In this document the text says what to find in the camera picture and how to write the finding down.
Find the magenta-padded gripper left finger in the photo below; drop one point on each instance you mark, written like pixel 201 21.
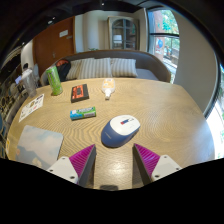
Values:
pixel 81 160

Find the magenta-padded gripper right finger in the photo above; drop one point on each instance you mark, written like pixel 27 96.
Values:
pixel 148 160

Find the white and blue computer mouse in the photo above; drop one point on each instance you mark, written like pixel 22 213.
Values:
pixel 118 131

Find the small green and blue box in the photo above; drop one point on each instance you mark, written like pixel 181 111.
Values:
pixel 83 113

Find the black and orange flat box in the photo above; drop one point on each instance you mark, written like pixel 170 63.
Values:
pixel 79 93

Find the white sticker sheet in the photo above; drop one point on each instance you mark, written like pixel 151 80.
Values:
pixel 31 107

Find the bright side window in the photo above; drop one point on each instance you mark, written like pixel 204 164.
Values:
pixel 216 123

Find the orange and white squeeze bottle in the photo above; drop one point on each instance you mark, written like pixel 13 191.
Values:
pixel 108 86

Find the green drink can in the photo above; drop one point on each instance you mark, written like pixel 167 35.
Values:
pixel 54 81

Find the striped cushion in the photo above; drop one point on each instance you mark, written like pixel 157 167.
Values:
pixel 95 68
pixel 124 67
pixel 74 70

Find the black and orange backpack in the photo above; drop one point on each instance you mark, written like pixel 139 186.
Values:
pixel 63 70

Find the clear tumbler with white lid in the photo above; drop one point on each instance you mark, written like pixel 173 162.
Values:
pixel 29 83

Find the grey curved sofa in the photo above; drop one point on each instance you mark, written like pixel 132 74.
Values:
pixel 148 65

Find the open laptop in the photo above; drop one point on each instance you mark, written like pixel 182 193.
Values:
pixel 18 79

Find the brown wooden door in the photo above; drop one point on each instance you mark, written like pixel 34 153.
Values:
pixel 50 46

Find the black framed window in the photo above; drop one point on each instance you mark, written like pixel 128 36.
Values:
pixel 165 36

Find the white door sign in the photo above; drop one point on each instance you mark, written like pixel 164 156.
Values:
pixel 63 33

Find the glass door cabinet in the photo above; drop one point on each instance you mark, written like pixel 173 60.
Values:
pixel 123 33

